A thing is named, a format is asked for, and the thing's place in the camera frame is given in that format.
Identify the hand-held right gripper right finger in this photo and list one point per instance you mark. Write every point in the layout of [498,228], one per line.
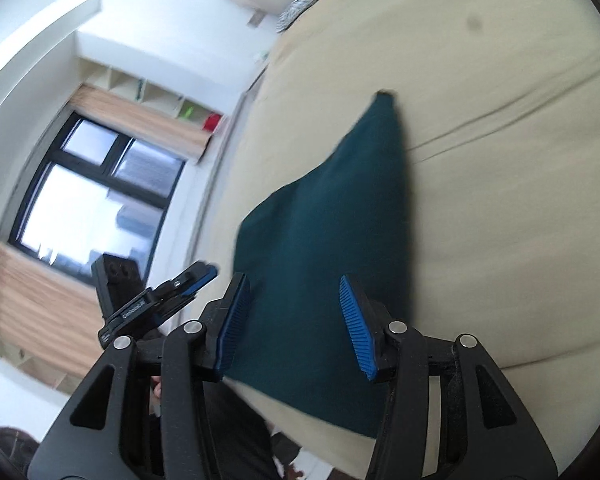
[357,330]

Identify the black framed window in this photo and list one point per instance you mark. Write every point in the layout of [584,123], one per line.
[85,200]

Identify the bed with beige sheet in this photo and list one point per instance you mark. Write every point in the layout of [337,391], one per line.
[505,185]

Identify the red box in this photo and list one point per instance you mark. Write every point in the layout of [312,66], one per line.
[212,123]

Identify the dark green cloth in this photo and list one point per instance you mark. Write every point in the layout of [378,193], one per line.
[330,220]

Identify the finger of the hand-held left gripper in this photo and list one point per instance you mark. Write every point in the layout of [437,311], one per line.
[192,280]

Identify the grey wall switch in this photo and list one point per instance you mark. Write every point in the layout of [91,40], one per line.
[256,18]

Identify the dark brown object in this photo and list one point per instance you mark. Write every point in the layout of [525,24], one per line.
[12,442]

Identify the small green item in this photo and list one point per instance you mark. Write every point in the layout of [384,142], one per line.
[187,112]

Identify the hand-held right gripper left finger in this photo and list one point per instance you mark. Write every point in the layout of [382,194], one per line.
[232,325]

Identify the white cubby shelf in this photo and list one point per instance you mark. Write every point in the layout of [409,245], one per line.
[120,82]

